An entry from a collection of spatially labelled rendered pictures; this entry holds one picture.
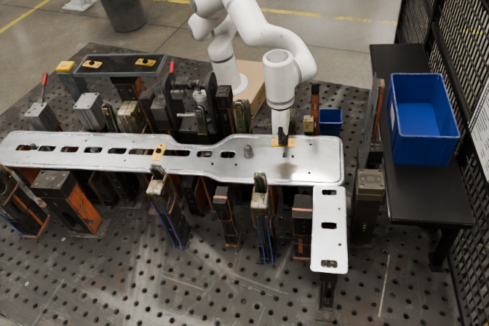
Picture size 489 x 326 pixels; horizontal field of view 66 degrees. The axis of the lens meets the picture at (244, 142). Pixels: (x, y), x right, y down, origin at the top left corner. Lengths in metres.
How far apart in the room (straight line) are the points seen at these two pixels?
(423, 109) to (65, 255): 1.47
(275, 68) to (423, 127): 0.62
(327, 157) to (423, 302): 0.55
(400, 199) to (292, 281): 0.48
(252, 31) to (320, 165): 0.50
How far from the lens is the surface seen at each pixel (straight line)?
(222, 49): 1.81
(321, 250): 1.13
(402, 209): 1.20
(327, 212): 1.19
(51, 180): 1.51
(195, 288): 1.45
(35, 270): 1.76
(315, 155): 1.33
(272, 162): 1.32
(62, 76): 1.82
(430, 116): 1.48
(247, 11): 1.15
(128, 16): 4.44
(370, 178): 1.21
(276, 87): 1.07
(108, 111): 1.59
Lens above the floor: 2.00
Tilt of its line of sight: 46 degrees down
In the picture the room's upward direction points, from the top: 10 degrees counter-clockwise
